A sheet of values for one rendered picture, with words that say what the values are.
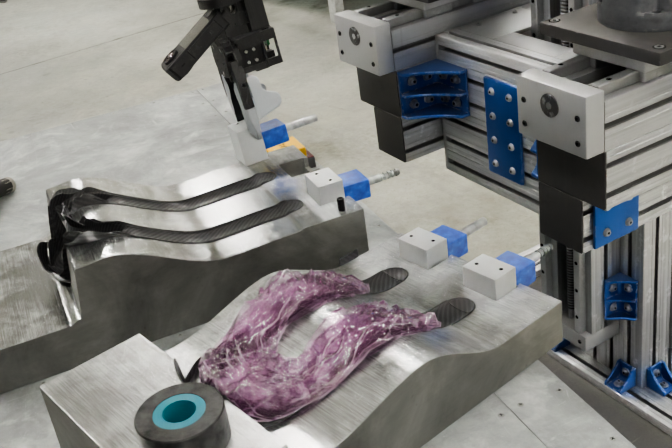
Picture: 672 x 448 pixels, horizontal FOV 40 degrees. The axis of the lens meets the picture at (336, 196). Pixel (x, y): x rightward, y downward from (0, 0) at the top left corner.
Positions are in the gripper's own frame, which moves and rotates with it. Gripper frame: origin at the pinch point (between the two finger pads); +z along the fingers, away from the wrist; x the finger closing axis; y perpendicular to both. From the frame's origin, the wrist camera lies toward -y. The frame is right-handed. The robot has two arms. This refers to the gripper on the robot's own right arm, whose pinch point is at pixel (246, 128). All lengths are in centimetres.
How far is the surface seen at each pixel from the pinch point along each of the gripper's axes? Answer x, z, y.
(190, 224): -12.0, 6.1, -14.0
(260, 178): -4.7, 6.4, -1.3
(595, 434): -64, 22, 11
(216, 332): -37.4, 9.1, -18.3
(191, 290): -22.9, 10.1, -17.9
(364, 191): -18.5, 8.4, 9.1
